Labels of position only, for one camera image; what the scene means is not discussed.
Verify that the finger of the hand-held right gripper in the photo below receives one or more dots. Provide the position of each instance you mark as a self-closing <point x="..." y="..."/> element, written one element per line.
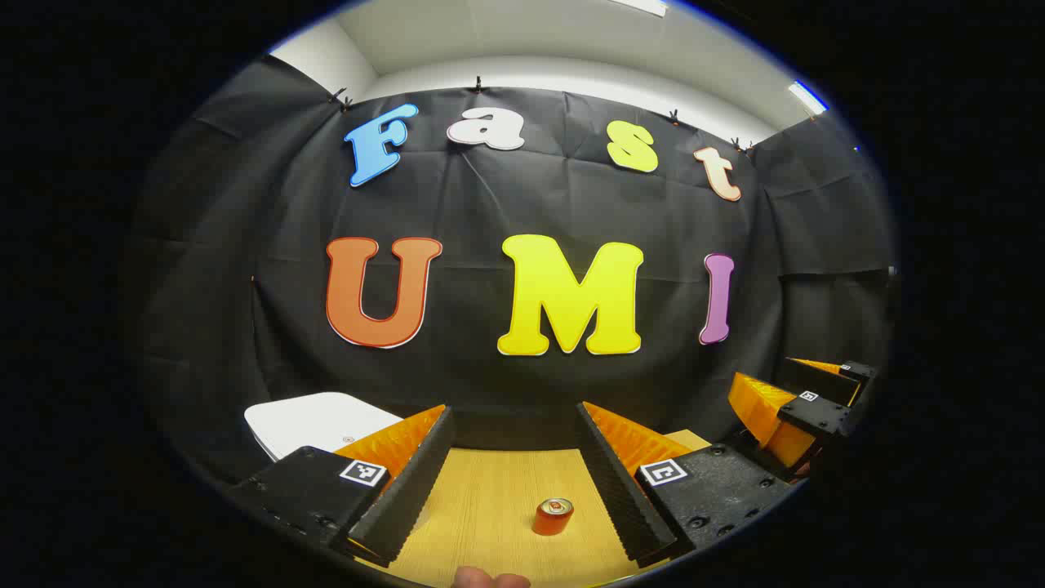
<point x="824" y="382"/>
<point x="816" y="415"/>

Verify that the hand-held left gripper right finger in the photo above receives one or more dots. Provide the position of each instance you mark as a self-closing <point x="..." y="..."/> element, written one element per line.
<point x="616" y="482"/>

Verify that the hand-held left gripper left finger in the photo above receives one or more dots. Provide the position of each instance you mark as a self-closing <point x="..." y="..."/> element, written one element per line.
<point x="412" y="482"/>

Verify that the red pop can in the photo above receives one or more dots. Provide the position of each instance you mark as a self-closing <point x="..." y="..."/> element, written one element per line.
<point x="553" y="518"/>

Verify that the white desktop garbage bin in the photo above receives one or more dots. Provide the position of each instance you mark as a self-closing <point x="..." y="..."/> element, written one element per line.
<point x="318" y="420"/>

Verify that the wooden desktop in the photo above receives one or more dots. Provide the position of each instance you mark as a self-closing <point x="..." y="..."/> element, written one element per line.
<point x="490" y="506"/>

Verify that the ceiling light panel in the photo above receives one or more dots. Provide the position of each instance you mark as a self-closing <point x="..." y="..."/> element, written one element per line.
<point x="641" y="5"/>
<point x="807" y="96"/>

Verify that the black backdrop cloth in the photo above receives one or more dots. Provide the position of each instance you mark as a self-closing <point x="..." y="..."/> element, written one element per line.
<point x="490" y="196"/>

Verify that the row of black cloth clips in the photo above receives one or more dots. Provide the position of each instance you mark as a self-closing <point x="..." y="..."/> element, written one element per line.
<point x="478" y="84"/>

